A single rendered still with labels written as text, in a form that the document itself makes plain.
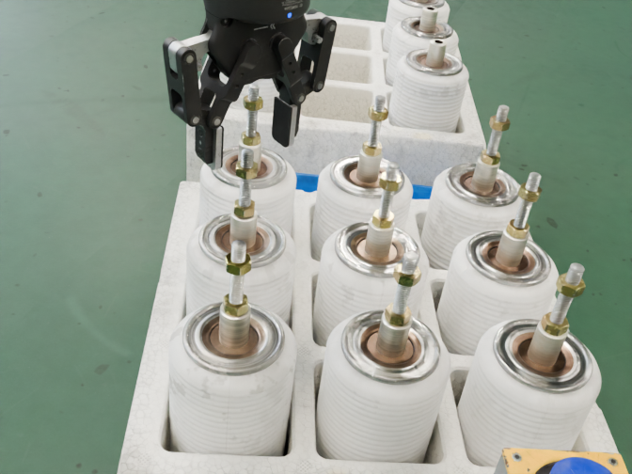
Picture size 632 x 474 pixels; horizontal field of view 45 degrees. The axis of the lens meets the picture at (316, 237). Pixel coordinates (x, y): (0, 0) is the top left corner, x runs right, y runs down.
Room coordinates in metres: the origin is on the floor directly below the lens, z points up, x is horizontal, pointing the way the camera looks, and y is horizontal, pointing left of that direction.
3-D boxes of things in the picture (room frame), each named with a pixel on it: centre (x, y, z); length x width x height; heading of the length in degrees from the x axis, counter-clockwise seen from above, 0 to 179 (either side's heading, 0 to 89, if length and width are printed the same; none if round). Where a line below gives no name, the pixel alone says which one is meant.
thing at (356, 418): (0.42, -0.07, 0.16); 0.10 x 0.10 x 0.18
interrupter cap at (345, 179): (0.65, -0.04, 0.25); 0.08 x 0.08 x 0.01
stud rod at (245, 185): (0.52, 0.06, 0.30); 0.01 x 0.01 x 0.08
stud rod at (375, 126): (0.65, -0.04, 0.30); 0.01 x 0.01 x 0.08
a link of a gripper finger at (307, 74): (0.55, 0.03, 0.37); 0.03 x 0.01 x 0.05; 134
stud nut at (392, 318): (0.42, -0.07, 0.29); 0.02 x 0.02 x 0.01; 83
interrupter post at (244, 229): (0.52, 0.06, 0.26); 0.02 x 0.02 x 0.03
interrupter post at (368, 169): (0.65, -0.04, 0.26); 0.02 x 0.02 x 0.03
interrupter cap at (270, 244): (0.52, 0.06, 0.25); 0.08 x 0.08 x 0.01
